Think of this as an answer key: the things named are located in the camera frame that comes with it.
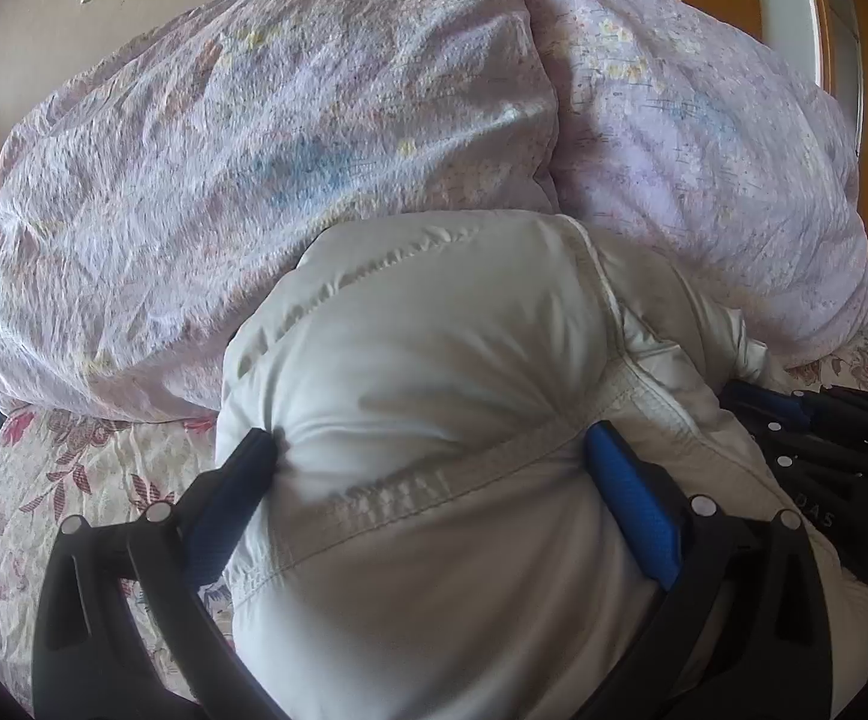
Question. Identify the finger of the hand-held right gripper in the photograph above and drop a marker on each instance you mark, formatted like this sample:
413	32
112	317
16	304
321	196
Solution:
817	451
779	406

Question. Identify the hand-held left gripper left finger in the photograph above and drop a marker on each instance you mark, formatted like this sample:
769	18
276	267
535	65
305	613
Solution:
216	517

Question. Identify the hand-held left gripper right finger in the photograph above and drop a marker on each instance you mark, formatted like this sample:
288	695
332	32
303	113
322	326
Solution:
629	510

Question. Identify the beige puffer jacket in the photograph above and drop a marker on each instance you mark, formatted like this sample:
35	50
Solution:
441	390

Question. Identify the floral bed sheet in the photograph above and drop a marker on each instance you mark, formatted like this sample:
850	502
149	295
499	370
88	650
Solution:
66	480

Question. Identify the lilac floral pillow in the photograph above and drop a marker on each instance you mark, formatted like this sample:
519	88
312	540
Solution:
704	165
254	165

